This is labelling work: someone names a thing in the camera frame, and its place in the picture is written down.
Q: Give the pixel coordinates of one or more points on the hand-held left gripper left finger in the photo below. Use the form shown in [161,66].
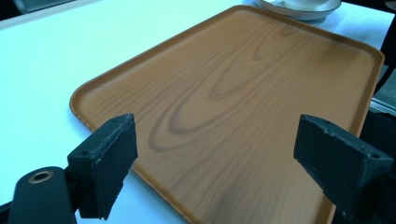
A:
[106,165]

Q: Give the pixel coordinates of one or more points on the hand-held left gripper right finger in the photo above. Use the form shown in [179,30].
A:
[339,155]

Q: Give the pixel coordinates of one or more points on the brown wood-grain tray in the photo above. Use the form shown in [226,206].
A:
[224,102]

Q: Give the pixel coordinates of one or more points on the white bowl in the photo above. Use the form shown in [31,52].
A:
[299,11]

